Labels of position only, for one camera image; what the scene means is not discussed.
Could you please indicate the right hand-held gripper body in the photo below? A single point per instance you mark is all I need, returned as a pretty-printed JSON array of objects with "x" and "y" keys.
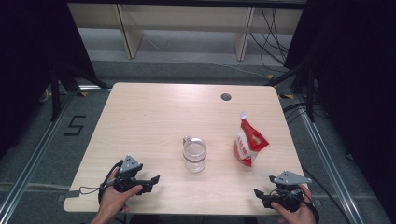
[{"x": 291, "y": 178}]

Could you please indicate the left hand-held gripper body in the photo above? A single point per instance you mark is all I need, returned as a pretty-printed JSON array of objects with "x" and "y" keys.
[{"x": 129, "y": 165}]

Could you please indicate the red white plastic pouch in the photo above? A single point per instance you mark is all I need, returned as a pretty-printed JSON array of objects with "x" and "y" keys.
[{"x": 249, "y": 146}]

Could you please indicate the clear glass jar hinged lid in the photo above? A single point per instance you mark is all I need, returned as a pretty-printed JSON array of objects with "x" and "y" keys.
[{"x": 194, "y": 155}]

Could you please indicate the person's left hand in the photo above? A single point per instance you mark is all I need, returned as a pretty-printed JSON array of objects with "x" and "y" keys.
[{"x": 112, "y": 199}]

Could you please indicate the person's right hand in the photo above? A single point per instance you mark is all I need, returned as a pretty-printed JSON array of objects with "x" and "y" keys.
[{"x": 299, "y": 216}]

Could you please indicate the grey tape strip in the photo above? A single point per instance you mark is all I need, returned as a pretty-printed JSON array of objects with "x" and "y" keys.
[{"x": 72, "y": 194}]

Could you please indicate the black metal stand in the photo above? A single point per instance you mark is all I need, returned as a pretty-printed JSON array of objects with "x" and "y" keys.
[
  {"x": 309, "y": 93},
  {"x": 56, "y": 93}
]

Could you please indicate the yellow black tape marker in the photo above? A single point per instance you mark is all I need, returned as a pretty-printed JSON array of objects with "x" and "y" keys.
[{"x": 270, "y": 76}]

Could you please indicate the black curtain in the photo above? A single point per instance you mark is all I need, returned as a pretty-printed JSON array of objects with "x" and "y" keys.
[
  {"x": 358, "y": 77},
  {"x": 28, "y": 62}
]

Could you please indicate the light wooden shelf unit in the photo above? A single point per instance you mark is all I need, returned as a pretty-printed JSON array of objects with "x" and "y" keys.
[{"x": 186, "y": 18}]

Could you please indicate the metal floor rail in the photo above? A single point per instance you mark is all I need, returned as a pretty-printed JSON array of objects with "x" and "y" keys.
[
  {"x": 37, "y": 149},
  {"x": 327, "y": 165}
]

